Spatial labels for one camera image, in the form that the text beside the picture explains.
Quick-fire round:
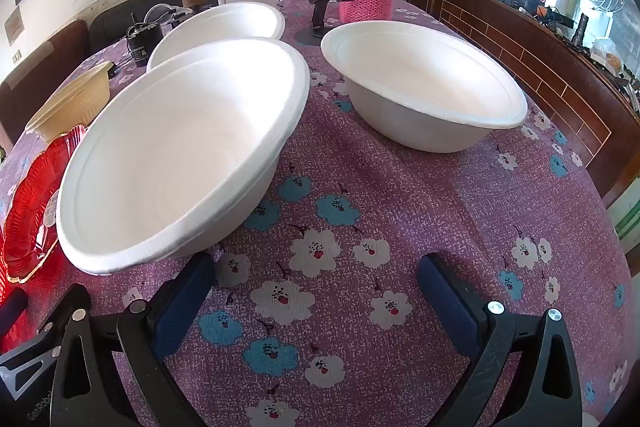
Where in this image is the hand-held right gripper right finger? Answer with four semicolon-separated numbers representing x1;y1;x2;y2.
417;253;583;427

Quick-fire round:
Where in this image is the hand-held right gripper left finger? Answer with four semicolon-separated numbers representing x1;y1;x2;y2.
47;253;217;427

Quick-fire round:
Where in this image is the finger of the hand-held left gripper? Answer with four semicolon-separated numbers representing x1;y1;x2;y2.
0;288;27;340

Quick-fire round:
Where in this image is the large red scalloped plate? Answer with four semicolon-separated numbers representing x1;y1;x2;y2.
0;279;38;353

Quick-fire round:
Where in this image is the red glass plate gold rim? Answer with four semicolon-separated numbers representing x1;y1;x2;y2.
0;124;87;285

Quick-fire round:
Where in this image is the white disposable bowl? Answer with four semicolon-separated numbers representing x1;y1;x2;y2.
146;2;286;70
56;38;311;276

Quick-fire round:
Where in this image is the white plate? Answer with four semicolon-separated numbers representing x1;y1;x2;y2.
320;21;529;152

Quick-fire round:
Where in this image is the purple floral tablecloth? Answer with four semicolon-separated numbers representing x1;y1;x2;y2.
0;0;632;427

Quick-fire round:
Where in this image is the beige plastic bowl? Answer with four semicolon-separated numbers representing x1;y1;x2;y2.
25;60;116;144

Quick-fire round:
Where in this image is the black cylindrical motor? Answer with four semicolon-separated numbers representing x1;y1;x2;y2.
125;21;163;68

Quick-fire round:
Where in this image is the brown armchair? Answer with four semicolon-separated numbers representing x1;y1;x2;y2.
0;19;91;148

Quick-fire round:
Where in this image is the wooden cabinet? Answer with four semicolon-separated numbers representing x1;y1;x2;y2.
407;0;640;208

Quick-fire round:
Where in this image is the black sofa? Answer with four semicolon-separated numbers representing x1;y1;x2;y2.
87;0;346;52

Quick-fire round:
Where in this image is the small wall notice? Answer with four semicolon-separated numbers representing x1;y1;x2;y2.
4;7;25;45

